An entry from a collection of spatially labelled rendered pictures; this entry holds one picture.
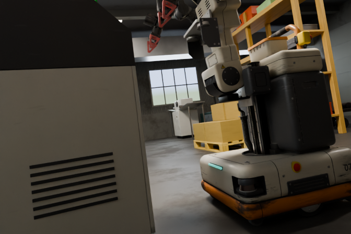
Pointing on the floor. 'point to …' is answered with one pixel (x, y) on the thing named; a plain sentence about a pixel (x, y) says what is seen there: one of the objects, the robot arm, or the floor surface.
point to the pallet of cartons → (220, 129)
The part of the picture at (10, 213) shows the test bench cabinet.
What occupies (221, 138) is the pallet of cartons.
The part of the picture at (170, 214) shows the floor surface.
